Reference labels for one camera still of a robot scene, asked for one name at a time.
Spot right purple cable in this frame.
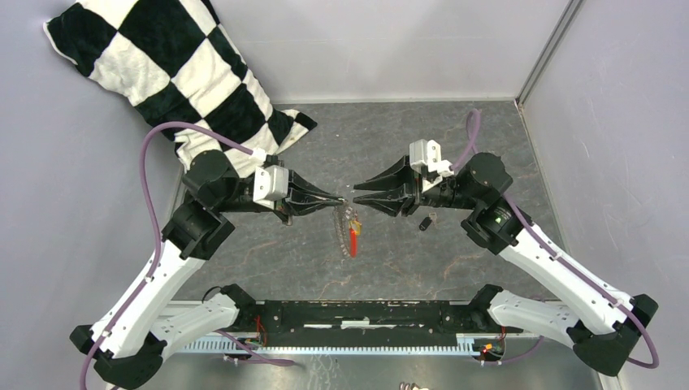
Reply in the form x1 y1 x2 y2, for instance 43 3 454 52
451 109 661 371

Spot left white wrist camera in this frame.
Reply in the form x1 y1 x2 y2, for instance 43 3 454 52
252 154 290 210

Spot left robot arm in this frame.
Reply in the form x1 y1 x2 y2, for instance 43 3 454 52
70 150 343 389

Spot key with black tag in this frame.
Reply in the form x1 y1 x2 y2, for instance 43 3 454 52
418 212 438 232

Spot blue slotted cable duct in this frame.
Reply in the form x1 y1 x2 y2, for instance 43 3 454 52
177 336 480 356

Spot black white checkered cloth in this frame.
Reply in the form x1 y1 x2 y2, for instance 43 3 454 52
44 0 316 177

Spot large metal keyring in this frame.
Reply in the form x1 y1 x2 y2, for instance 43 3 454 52
332 199 360 258

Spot red key tag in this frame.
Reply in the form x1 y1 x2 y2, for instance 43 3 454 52
349 234 358 258

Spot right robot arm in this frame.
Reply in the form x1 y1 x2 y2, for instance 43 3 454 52
355 153 658 377

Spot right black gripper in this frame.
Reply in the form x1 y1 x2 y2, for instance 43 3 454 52
353 153 479 217

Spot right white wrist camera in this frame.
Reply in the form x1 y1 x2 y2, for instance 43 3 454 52
409 139 454 193

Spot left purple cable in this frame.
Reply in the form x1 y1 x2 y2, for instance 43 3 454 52
77 121 302 390

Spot purple cable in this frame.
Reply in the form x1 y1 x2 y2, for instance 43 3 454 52
451 109 661 371
77 121 302 390

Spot yellow key tag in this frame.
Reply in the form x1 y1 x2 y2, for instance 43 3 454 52
349 219 362 236

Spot aluminium frame rail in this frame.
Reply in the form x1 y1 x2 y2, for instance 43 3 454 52
105 299 628 390

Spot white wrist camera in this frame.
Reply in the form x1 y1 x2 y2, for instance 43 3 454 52
409 139 454 193
252 154 290 210

